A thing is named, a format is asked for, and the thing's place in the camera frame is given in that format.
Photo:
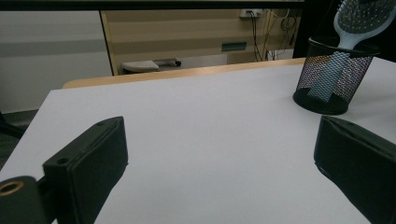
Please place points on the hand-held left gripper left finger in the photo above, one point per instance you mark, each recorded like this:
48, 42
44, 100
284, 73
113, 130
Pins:
90, 161

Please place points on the black mesh cup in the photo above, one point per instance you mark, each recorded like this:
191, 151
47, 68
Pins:
358, 77

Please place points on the wooden table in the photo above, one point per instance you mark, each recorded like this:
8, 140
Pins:
155, 76

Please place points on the chair base with caster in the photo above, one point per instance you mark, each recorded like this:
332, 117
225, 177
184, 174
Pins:
146, 65

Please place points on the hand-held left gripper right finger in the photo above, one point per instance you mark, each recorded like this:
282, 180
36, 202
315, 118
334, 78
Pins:
361, 161

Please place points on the white wall power outlet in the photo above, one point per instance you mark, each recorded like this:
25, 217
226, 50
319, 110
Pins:
250, 12

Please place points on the wooden cabinet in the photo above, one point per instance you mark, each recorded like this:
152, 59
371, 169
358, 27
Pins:
186, 34

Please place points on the light blue hairbrush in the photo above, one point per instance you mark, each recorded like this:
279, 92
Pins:
350, 35

